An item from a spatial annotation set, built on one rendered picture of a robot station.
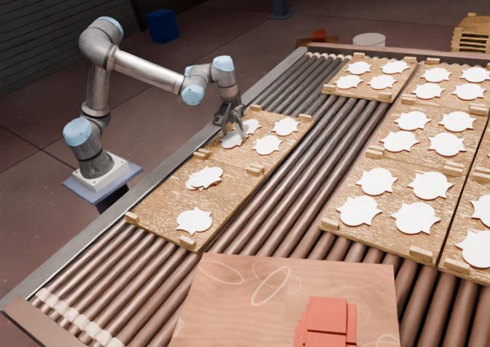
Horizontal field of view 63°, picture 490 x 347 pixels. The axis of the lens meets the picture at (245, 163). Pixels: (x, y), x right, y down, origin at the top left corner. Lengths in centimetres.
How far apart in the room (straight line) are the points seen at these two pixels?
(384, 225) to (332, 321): 59
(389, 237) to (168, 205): 77
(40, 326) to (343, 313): 87
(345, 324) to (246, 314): 31
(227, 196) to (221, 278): 45
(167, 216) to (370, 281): 74
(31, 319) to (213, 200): 66
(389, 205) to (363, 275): 38
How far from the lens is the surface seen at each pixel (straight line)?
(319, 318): 78
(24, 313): 140
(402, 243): 127
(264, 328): 98
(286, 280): 105
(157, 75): 150
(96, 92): 178
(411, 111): 185
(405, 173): 150
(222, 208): 142
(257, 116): 189
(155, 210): 150
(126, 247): 145
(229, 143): 171
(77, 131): 176
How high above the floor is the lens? 188
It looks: 36 degrees down
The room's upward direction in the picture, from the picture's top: 12 degrees counter-clockwise
